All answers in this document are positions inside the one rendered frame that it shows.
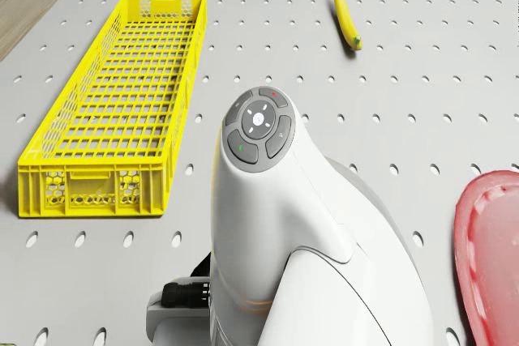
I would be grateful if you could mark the red plate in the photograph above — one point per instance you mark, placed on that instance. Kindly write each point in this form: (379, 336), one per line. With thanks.
(494, 249)

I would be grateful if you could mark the banana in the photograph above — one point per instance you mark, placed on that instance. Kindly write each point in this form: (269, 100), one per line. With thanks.
(346, 22)

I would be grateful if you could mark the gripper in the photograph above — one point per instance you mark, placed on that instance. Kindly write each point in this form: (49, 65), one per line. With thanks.
(178, 321)

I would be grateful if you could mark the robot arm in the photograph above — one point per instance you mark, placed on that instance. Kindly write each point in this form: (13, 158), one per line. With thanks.
(284, 220)

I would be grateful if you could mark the yellow basket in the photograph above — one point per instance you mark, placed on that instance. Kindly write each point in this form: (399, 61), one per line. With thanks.
(93, 192)

